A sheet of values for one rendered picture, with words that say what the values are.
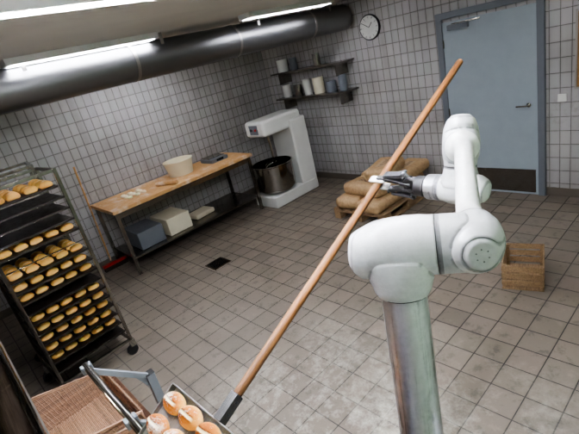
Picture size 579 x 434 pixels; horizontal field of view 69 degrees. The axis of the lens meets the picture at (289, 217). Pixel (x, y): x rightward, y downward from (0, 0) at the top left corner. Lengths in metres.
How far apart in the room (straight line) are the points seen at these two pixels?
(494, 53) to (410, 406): 4.71
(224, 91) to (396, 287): 6.48
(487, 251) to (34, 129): 5.67
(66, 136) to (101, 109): 0.57
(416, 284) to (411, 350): 0.16
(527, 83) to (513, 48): 0.40
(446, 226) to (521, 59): 4.51
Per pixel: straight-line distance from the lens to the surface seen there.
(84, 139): 6.23
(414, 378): 1.04
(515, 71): 5.39
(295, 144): 6.66
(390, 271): 0.92
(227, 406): 1.38
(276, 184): 6.45
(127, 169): 6.42
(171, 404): 1.51
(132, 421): 1.70
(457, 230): 0.91
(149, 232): 5.86
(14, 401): 1.67
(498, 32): 5.40
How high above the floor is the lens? 2.21
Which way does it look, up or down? 21 degrees down
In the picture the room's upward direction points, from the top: 14 degrees counter-clockwise
